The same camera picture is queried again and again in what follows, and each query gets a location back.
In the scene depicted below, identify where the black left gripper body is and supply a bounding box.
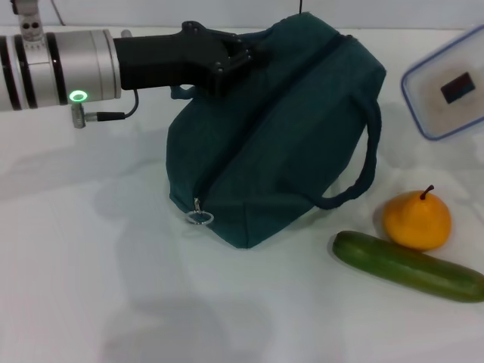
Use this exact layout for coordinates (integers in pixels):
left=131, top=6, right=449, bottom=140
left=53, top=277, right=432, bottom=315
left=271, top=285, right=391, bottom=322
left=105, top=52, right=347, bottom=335
left=112, top=20, right=244, bottom=98

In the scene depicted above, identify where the dark teal fabric lunch bag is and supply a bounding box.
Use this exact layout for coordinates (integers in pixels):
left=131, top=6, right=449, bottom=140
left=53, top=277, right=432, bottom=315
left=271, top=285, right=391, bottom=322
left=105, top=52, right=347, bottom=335
left=166, top=11, right=387, bottom=250

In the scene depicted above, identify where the clear food container blue lid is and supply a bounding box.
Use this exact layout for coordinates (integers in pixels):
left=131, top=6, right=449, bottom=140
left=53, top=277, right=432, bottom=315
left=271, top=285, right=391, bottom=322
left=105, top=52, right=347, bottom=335
left=400, top=24, right=484, bottom=141

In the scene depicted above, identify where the orange yellow pear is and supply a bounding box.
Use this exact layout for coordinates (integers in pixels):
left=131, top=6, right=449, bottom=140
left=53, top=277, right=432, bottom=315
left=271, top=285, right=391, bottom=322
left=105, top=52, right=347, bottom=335
left=382, top=185, right=453, bottom=253

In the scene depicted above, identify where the green cucumber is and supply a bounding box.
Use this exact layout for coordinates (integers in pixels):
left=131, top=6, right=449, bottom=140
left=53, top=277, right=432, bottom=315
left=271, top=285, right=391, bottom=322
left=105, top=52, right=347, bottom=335
left=332, top=231, right=484, bottom=303

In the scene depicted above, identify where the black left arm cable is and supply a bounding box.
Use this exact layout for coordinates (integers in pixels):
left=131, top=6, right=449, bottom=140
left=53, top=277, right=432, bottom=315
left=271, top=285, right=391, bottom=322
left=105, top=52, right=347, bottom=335
left=81, top=90, right=140, bottom=123

